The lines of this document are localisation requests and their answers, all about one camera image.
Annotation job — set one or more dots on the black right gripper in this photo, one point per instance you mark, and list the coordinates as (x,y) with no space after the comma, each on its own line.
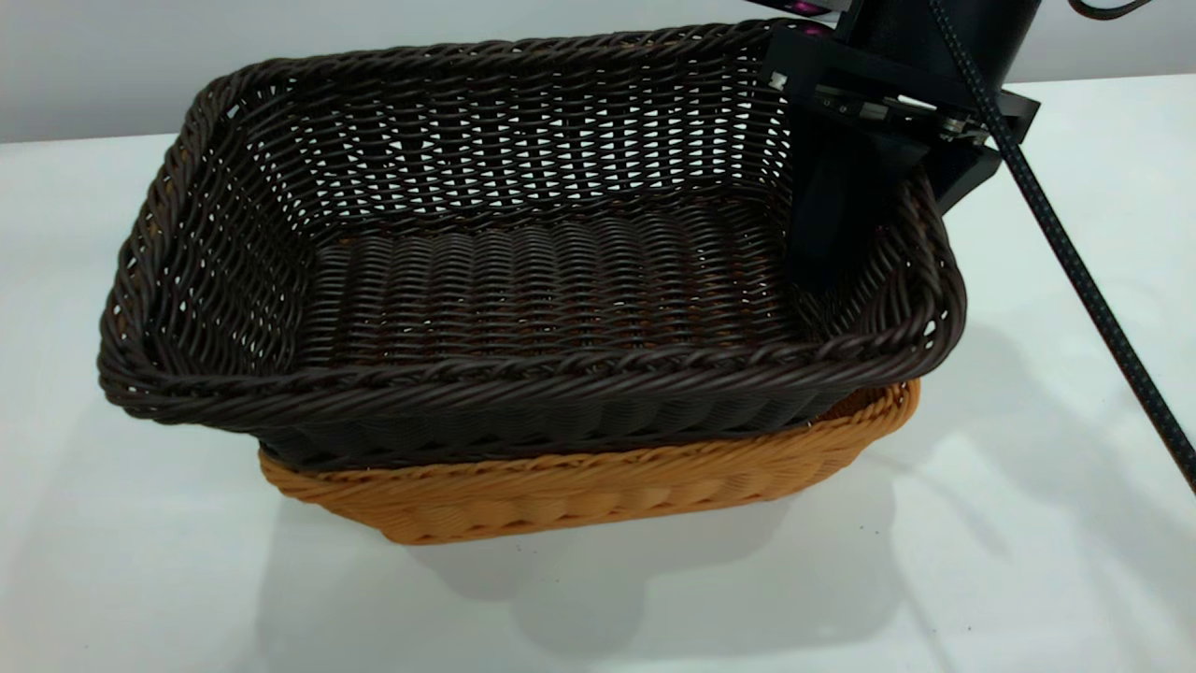
(869,84)

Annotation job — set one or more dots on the dark brown woven basket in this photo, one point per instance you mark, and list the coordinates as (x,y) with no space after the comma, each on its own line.
(523,280)

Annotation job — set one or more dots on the orange-brown woven basket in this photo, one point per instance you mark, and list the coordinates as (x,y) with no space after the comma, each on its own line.
(561,495)

